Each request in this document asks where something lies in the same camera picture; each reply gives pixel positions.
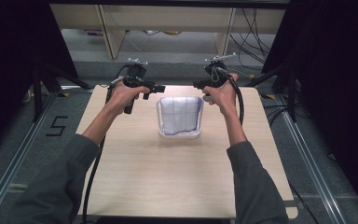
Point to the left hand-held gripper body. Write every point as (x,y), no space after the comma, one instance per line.
(135,74)

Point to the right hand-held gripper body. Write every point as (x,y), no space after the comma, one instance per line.
(216,73)

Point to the white cloth with purple edge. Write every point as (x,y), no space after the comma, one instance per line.
(180,115)

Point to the person's right hand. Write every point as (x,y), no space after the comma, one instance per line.
(225,95)

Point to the person's left hand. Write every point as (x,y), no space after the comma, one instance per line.
(122,96)

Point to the yellow tape piece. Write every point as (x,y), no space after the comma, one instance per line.
(64,94)
(268,96)

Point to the beige wooden desk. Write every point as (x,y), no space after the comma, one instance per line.
(167,18)

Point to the black metal stand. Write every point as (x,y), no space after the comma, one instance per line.
(287,90)
(43,90)

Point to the black curtain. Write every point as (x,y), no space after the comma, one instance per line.
(335,77)
(15,62)

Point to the aluminium floor rail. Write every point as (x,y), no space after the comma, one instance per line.
(15,161)
(310,161)

